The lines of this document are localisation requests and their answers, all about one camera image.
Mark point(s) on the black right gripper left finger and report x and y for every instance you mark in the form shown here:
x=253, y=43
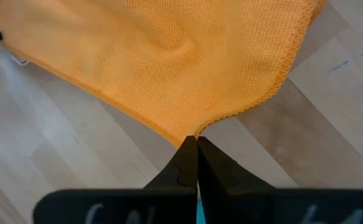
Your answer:
x=168, y=202

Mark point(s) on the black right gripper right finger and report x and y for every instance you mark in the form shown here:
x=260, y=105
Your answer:
x=246, y=205

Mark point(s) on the orange microfiber towel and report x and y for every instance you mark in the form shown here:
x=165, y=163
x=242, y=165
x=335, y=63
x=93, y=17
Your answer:
x=168, y=62

